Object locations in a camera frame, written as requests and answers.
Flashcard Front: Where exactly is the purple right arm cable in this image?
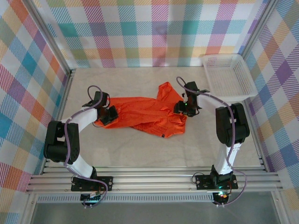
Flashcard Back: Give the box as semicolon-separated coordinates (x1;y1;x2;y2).
176;76;248;207

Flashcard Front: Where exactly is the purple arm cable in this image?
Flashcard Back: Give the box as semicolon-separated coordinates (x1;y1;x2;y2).
63;85;108;208
176;76;248;207

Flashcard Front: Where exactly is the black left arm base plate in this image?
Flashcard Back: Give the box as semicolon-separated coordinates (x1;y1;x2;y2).
71;176;114;192

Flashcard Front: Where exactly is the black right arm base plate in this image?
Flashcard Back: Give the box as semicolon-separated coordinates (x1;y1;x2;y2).
195;174;238;190

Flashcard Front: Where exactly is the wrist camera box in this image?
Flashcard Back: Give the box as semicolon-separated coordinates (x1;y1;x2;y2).
184;81;199;93
93;91;111;107

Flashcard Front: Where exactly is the aluminium frame rail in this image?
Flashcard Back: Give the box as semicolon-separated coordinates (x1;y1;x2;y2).
25;167;285;193

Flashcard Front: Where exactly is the slotted grey cable duct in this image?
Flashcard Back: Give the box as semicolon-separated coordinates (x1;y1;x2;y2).
37;195;214;203

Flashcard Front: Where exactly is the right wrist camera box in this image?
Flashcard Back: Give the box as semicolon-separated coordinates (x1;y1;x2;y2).
184;81;199;93

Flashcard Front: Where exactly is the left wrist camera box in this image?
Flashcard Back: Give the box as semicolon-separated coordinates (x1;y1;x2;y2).
93;91;111;107

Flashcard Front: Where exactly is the aluminium side rail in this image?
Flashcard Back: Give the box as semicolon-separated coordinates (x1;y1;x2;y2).
41;69;77;175
242;100;269;173

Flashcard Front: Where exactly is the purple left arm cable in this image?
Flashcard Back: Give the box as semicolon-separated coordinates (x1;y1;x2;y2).
63;85;108;208

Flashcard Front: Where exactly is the aluminium frame post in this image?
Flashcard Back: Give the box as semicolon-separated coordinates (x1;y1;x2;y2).
240;0;280;60
22;0;76;75

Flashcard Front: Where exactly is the orange printed t-shirt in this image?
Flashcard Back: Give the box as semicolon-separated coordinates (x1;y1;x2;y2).
93;81;188;139

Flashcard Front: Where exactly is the white plastic mesh basket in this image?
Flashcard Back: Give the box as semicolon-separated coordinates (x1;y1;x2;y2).
201;53;258;103

